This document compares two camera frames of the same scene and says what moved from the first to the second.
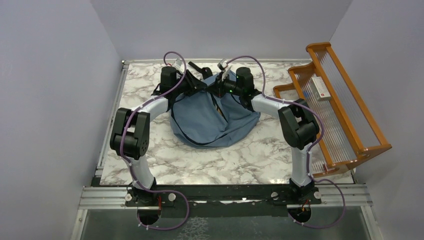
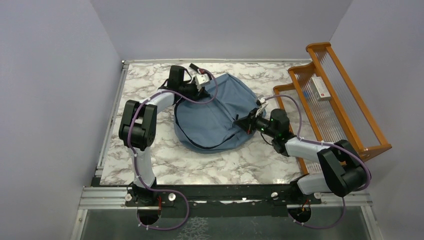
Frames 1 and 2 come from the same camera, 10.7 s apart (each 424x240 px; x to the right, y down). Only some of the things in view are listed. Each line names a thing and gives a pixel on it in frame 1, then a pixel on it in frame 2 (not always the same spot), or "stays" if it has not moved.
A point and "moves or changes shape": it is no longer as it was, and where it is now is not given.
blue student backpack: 208,118 moves or changes shape
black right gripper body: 223,87 -> 255,123
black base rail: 167,194 stays
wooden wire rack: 347,137 stays
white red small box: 320,90 stays
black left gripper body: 187,86 -> 193,93
